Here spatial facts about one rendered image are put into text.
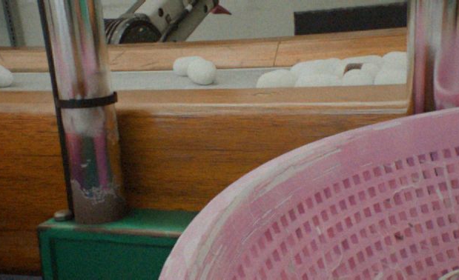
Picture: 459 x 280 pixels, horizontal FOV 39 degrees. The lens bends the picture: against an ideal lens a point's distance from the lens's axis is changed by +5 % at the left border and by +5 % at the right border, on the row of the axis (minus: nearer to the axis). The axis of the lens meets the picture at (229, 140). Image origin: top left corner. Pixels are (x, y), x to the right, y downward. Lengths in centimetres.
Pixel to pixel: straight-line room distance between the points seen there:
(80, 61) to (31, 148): 7
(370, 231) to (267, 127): 11
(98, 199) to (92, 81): 5
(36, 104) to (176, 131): 8
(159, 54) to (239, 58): 10
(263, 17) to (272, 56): 201
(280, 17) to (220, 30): 27
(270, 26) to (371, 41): 202
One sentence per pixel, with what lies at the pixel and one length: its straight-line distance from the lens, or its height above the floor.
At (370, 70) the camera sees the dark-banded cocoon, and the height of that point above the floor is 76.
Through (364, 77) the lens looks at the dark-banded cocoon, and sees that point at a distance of 41.
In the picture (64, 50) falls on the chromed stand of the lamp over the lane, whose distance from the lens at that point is 28.
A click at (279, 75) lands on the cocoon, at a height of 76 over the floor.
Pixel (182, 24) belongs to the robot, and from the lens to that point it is 111.
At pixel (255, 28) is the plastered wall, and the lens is 268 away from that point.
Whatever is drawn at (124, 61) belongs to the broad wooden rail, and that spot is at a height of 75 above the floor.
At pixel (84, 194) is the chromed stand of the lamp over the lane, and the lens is 29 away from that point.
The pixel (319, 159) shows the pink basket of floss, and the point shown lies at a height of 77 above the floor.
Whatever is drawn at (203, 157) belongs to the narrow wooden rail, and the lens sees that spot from 29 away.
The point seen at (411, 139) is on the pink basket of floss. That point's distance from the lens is 20.
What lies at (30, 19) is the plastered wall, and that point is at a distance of 324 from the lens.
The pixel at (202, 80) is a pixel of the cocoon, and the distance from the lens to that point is 55.
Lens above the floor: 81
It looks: 12 degrees down
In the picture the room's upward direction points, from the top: 4 degrees counter-clockwise
